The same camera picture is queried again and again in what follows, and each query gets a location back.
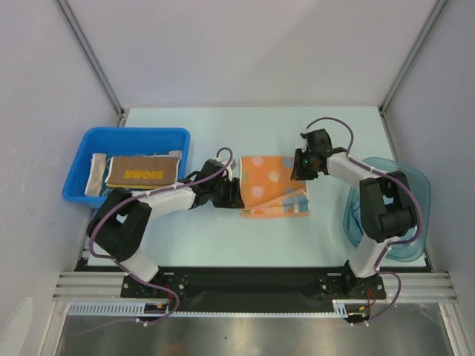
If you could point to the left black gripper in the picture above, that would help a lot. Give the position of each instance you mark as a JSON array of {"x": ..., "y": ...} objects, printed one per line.
[{"x": 233, "y": 199}]

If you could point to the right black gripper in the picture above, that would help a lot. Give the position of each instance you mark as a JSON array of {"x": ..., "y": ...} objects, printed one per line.
[{"x": 299, "y": 170}]

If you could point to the orange polka dot towel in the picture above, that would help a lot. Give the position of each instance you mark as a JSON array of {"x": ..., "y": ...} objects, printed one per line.
[{"x": 268, "y": 191}]

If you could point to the yellow white towel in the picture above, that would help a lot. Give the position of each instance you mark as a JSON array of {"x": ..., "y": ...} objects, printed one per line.
[{"x": 142, "y": 171}]

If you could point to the teal beige Doraemon towel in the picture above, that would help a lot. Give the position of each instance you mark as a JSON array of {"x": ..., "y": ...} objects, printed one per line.
[{"x": 96, "y": 186}]

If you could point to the light blue Doraemon towel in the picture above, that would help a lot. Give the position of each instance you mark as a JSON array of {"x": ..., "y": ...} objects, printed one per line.
[{"x": 355, "y": 226}]

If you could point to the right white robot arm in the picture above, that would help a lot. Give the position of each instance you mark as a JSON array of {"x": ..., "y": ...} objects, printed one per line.
[{"x": 388, "y": 209}]

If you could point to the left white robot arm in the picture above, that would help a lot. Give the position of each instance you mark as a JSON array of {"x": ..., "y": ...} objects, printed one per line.
[{"x": 120, "y": 223}]

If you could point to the blue plastic bin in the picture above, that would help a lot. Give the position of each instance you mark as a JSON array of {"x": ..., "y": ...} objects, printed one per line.
[{"x": 121, "y": 142}]

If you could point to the translucent teal basket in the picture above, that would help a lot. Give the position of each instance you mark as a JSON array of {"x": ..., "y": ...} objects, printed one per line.
[{"x": 421, "y": 189}]

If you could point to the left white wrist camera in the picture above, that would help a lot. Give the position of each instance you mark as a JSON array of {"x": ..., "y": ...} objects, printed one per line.
[{"x": 228, "y": 173}]

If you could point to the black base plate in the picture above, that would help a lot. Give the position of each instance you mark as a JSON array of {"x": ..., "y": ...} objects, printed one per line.
[{"x": 264, "y": 290}]

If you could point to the aluminium frame rail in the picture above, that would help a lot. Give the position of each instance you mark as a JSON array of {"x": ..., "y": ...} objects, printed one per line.
[{"x": 89, "y": 286}]

